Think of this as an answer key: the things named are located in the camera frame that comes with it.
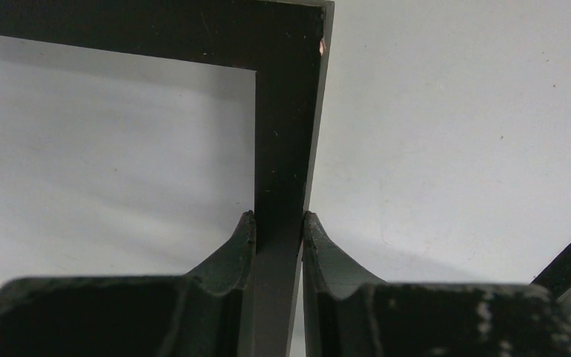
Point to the black picture frame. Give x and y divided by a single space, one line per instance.
285 43

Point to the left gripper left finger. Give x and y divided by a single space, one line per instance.
204 312

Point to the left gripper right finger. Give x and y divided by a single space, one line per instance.
348 311

